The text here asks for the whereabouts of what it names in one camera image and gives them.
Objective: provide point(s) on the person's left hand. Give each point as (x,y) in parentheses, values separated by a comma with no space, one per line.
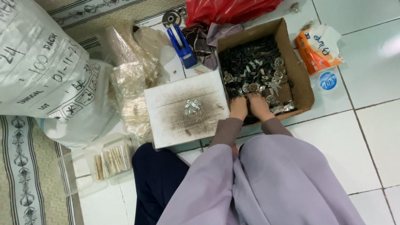
(238,107)

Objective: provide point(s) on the person's right hand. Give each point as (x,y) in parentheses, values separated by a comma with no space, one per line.
(260,106)

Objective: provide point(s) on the person's right fingers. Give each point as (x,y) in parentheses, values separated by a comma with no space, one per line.
(253,97)

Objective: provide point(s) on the person's left fingers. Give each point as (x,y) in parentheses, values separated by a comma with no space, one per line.
(238,99)

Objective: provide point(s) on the heap of black and metal parts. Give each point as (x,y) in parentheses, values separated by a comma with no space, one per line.
(253,68)

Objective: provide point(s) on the pile of small metal clips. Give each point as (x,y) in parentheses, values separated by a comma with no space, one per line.
(192,107)

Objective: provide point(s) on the brown cardboard box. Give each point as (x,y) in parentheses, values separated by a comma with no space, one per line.
(293,62)

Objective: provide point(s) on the white smudged work board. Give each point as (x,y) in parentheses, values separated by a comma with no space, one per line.
(184,109)

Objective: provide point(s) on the patterned dark cloth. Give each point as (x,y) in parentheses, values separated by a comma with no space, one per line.
(203,43)

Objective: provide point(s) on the sealed water cup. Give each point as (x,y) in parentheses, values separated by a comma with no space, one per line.
(327,81)

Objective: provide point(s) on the blue tape dispenser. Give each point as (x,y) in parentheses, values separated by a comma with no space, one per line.
(182,47)

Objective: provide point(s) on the orange tissue pack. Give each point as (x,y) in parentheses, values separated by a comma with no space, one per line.
(315,50)

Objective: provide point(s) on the person's lilac clothing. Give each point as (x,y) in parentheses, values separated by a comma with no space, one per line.
(259,184)

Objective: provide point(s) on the red plastic bag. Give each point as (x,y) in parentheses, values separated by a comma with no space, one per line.
(225,11)

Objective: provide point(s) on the round metal disc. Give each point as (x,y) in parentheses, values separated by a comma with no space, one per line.
(171,18)

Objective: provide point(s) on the heap of clear plastic bags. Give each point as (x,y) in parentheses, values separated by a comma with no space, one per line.
(134,75)

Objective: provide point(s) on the person's dark navy trousers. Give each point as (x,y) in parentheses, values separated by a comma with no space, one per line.
(156,181)

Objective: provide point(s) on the row of small clear packets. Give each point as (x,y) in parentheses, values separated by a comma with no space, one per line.
(112,161)

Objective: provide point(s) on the clear plastic container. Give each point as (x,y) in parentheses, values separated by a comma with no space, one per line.
(90,168)

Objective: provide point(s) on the large white woven sack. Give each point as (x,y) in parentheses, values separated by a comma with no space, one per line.
(47,68)

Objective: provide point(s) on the patterned floor mat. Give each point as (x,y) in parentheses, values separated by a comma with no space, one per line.
(22,172)

